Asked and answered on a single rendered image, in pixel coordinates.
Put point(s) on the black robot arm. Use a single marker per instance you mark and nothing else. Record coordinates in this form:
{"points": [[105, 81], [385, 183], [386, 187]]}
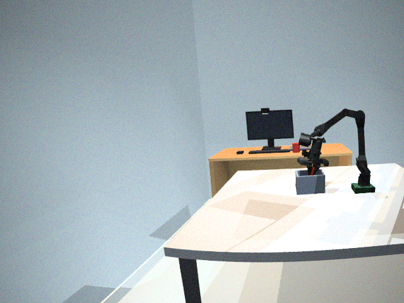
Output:
{"points": [[361, 162]]}

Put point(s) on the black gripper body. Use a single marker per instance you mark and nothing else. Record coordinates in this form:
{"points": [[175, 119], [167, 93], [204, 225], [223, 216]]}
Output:
{"points": [[314, 158]]}

